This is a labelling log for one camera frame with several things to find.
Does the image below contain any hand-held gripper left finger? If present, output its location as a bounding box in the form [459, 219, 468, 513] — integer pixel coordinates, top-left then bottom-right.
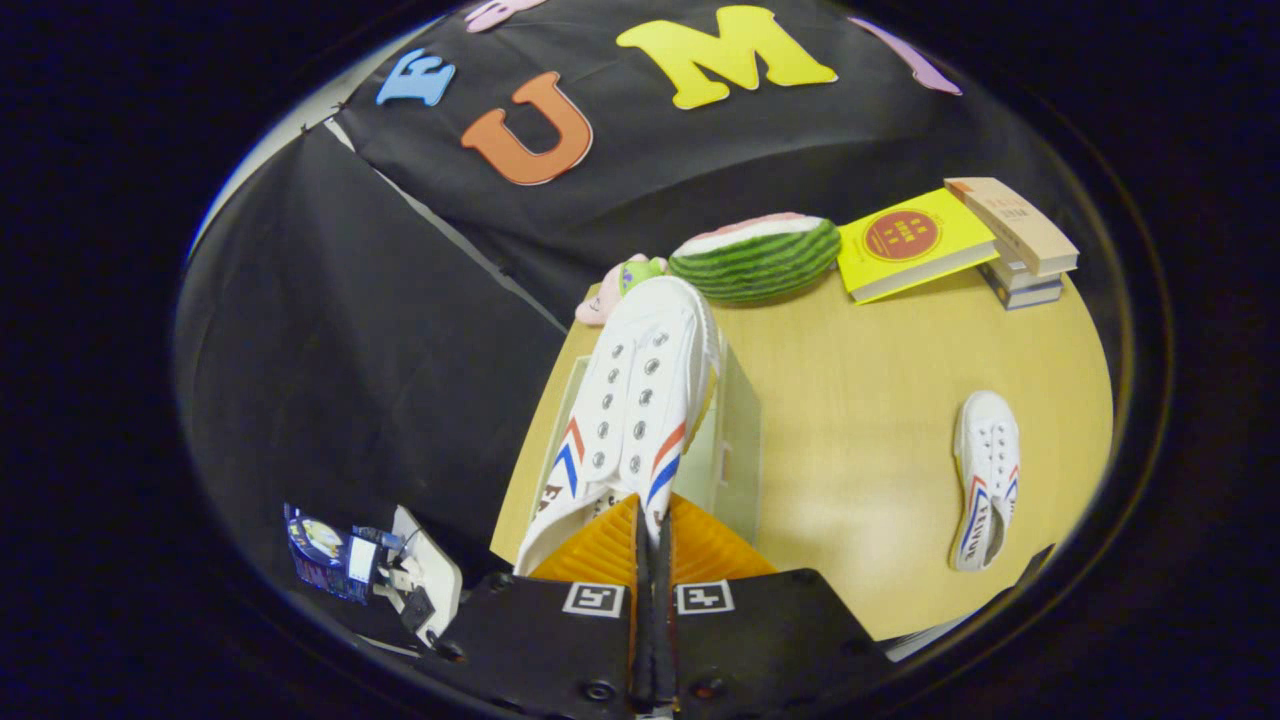
[435, 492, 656, 716]

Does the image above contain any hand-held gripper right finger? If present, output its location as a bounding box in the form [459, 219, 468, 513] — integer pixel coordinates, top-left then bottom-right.
[655, 492, 896, 716]

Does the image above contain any cream fabric storage box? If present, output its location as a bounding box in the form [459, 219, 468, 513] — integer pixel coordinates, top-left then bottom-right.
[530, 345, 763, 546]

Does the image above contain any white striped canvas shoe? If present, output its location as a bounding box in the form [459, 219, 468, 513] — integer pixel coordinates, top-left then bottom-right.
[513, 275, 723, 578]
[948, 390, 1022, 573]

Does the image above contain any blue printed packet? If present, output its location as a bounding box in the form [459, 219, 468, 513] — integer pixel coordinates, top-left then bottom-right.
[283, 503, 401, 604]

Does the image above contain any pink star plush toy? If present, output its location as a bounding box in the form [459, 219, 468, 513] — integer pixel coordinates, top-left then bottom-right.
[575, 255, 669, 326]

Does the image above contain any watermelon slice plush toy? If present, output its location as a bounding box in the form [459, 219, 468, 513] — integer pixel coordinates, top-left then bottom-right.
[667, 212, 844, 304]

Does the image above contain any yellow book with red circle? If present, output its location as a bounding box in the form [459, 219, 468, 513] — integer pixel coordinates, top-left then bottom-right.
[836, 187, 1001, 304]

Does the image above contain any blue-grey book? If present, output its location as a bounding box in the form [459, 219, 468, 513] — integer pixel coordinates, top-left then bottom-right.
[985, 270, 1064, 311]

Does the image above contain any white book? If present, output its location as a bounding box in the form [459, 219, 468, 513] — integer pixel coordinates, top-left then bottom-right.
[985, 255, 1063, 293]

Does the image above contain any tan paperback book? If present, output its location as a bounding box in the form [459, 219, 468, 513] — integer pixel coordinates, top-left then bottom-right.
[944, 177, 1081, 278]

